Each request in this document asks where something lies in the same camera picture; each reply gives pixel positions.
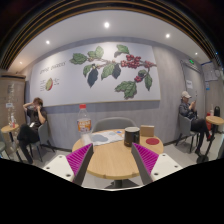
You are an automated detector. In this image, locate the wooden cabinet at left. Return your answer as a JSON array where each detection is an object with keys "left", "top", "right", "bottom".
[{"left": 0, "top": 76, "right": 25, "bottom": 128}]

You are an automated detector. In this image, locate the black mug with white rim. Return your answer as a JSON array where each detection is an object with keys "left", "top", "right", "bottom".
[{"left": 124, "top": 127, "right": 140, "bottom": 147}]

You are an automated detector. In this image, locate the black thermos on right table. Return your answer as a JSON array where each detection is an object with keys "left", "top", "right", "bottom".
[{"left": 214, "top": 106, "right": 220, "bottom": 117}]

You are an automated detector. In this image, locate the seated person with white cap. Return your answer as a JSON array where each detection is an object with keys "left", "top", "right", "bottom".
[{"left": 179, "top": 91, "right": 215, "bottom": 156}]

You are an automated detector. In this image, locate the brown cardboard box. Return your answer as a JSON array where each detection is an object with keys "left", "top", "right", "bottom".
[{"left": 140, "top": 125, "right": 154, "bottom": 137}]

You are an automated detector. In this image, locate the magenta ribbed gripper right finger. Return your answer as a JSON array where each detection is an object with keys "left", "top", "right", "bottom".
[{"left": 130, "top": 142, "right": 184, "bottom": 186}]

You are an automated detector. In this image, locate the small round table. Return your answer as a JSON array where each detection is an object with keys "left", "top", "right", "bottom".
[
  {"left": 1, "top": 123, "right": 19, "bottom": 143},
  {"left": 197, "top": 116, "right": 224, "bottom": 164}
]

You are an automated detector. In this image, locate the red round coaster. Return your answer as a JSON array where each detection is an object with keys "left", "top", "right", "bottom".
[{"left": 146, "top": 138, "right": 159, "bottom": 145}]

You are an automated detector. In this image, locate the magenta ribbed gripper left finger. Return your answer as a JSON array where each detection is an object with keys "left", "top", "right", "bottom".
[{"left": 42, "top": 142, "right": 95, "bottom": 187}]

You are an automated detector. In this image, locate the seated person in black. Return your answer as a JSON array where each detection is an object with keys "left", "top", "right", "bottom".
[{"left": 17, "top": 97, "right": 47, "bottom": 164}]

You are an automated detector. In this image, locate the grey chair at right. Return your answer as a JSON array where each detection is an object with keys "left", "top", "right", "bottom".
[{"left": 176, "top": 115, "right": 199, "bottom": 143}]

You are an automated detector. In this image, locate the small round table left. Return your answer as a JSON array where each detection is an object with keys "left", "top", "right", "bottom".
[{"left": 1, "top": 123, "right": 19, "bottom": 143}]

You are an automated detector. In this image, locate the clear plastic water bottle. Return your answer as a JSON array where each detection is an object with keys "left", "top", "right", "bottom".
[{"left": 77, "top": 104, "right": 92, "bottom": 145}]

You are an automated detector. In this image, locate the printed paper menu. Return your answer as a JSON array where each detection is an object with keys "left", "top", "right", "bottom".
[{"left": 92, "top": 131, "right": 123, "bottom": 146}]

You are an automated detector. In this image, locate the grey chair behind table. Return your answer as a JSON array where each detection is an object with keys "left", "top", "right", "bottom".
[{"left": 92, "top": 117, "right": 136, "bottom": 132}]

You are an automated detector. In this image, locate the grey chair at left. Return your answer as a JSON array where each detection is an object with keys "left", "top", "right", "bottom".
[{"left": 24, "top": 122, "right": 54, "bottom": 164}]

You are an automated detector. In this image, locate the small round table right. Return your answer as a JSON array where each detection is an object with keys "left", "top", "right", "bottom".
[{"left": 197, "top": 116, "right": 224, "bottom": 164}]

